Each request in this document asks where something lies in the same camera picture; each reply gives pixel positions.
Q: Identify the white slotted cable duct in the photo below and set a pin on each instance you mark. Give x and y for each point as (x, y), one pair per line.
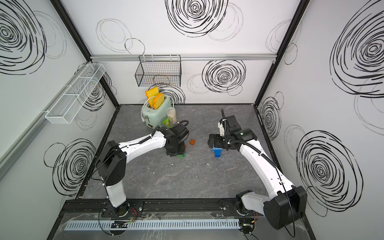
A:
(109, 225)

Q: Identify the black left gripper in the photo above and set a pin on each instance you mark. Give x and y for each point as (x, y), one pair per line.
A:
(183, 150)

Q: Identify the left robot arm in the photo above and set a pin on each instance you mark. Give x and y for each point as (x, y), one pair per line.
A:
(112, 161)

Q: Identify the jar of beige grains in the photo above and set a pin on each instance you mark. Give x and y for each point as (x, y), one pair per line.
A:
(171, 113)

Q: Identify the light blue long lego brick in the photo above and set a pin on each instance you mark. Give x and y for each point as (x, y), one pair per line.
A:
(217, 152)

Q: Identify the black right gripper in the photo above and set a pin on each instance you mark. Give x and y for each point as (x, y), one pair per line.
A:
(216, 143)

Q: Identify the green long lego brick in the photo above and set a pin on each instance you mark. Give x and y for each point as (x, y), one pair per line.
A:
(181, 155)

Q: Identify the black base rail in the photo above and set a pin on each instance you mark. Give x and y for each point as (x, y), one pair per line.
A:
(227, 207)

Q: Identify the yellow toast slice back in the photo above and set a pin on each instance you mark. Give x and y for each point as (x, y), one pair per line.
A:
(151, 95)

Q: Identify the mint green toaster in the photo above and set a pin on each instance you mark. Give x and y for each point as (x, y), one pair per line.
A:
(152, 117)

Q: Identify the white mesh wall shelf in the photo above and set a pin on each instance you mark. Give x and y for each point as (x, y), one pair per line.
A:
(75, 94)

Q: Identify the orange toast slice front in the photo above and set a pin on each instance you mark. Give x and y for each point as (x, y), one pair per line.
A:
(158, 101)

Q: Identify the clear glass with green packet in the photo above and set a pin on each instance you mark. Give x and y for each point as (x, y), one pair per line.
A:
(167, 122)

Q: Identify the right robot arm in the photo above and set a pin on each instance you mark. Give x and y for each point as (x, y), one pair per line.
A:
(284, 203)

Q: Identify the black wire basket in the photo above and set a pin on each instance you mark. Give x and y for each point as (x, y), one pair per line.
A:
(159, 69)

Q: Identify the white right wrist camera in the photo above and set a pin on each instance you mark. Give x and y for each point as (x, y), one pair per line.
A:
(221, 129)

